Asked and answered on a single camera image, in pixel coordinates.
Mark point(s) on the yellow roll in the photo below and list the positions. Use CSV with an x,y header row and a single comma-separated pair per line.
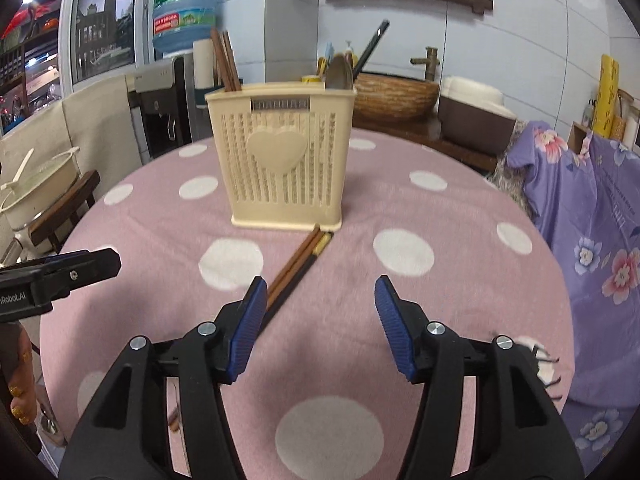
x,y
604,95

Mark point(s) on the brown rice cooker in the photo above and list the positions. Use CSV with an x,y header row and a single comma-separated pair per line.
x,y
475,120

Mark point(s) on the wooden box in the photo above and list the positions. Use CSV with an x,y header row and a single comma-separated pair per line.
x,y
579,137

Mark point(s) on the cream plastic utensil holder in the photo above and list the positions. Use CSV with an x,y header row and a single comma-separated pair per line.
x,y
280,170

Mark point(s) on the cream cooking pot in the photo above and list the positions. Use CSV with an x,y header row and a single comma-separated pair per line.
x,y
40,190

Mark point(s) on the pink polka-dot tablecloth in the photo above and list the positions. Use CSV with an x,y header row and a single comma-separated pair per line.
x,y
325,360

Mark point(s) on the woven basin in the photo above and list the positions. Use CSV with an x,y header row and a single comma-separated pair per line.
x,y
400,97

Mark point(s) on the window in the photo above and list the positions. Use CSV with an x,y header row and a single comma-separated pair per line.
x,y
100,25

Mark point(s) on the white paper cup tube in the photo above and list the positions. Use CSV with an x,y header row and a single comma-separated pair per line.
x,y
204,65

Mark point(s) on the blue water jug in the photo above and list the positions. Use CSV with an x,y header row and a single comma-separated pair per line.
x,y
185,10

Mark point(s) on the beige cloth cover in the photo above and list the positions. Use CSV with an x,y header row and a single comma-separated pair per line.
x,y
95,125

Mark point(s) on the person's left hand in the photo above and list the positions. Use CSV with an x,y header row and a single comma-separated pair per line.
x,y
17,385

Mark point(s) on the purple floral cloth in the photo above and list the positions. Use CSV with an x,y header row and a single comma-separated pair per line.
x,y
590,240

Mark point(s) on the ornate metal spoon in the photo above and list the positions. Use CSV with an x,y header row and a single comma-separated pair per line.
x,y
339,75

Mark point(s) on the bundle of dark chopsticks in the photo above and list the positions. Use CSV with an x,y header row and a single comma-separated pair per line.
x,y
308,265

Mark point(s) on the water dispenser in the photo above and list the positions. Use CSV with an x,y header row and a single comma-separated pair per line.
x,y
160,110

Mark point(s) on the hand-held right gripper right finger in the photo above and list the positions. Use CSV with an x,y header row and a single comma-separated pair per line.
x,y
395,330

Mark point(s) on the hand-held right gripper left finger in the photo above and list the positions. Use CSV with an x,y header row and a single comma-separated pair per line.
x,y
247,330

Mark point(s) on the wooden counter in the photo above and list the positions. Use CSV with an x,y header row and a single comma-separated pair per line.
x,y
450,147

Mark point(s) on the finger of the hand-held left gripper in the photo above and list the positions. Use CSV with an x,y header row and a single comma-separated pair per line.
x,y
35,260
85,270

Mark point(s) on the bamboo style faucet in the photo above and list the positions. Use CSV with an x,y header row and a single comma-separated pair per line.
x,y
430,62

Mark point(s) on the dark chopstick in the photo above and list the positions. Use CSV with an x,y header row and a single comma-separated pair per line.
x,y
372,47

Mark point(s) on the yellow soap bottle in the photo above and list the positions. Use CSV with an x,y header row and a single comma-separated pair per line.
x,y
350,52

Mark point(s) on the dark wooden stool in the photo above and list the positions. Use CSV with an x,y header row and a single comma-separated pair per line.
x,y
70,205

